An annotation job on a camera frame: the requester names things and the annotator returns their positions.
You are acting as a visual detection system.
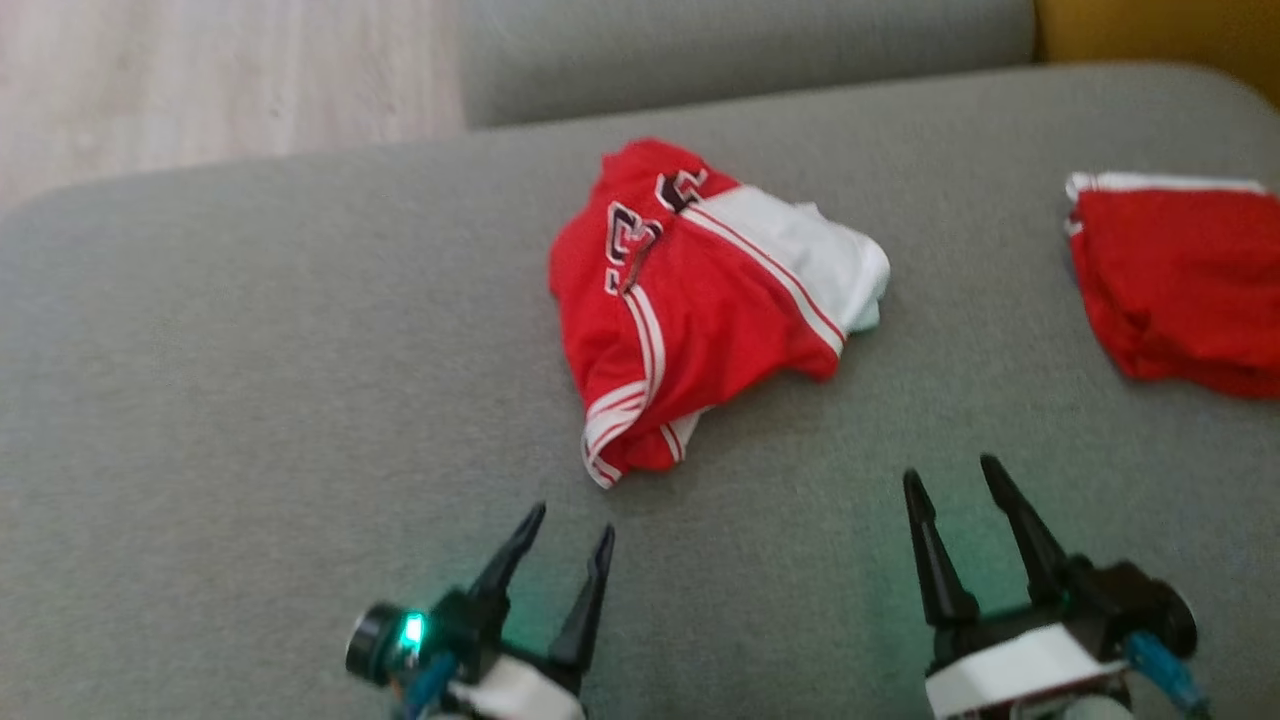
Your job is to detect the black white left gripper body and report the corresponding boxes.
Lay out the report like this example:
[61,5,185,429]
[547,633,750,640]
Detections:
[430,592,586,720]

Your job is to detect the red shorts white trim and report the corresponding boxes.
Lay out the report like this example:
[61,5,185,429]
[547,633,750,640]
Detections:
[1063,170,1280,401]

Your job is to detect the large grey sofa seat cushion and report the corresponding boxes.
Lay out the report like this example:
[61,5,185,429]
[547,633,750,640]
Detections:
[0,62,1280,720]

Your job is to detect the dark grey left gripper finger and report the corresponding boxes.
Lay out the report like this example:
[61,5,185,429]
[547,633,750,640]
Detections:
[547,524,617,673]
[466,502,548,611]

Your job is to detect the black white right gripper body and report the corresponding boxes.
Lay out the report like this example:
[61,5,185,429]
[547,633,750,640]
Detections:
[925,590,1131,720]

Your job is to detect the wide yellow sofa back cushion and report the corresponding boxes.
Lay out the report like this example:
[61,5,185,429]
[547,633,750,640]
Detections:
[1035,0,1280,109]

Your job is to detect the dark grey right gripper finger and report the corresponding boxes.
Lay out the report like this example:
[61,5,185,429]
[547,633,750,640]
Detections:
[903,470,981,627]
[980,455,1069,606]

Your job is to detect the red basketball jersey number 23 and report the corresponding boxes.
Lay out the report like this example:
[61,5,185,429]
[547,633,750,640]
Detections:
[548,138,891,491]

